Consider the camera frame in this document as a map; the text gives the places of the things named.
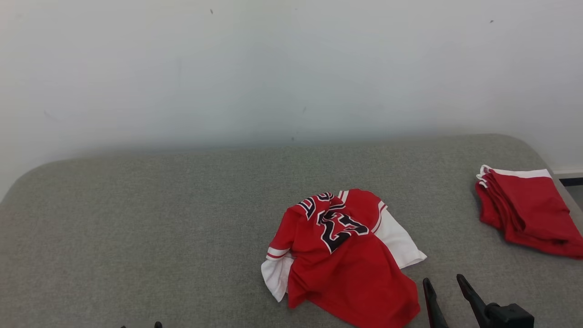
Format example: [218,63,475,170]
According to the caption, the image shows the red shorts with white trim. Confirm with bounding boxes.
[475,164,583,260]

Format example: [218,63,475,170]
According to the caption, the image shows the red white numbered jersey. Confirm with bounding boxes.
[261,189,428,328]

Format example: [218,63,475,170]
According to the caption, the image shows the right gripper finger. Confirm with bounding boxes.
[422,277,450,328]
[456,273,491,328]

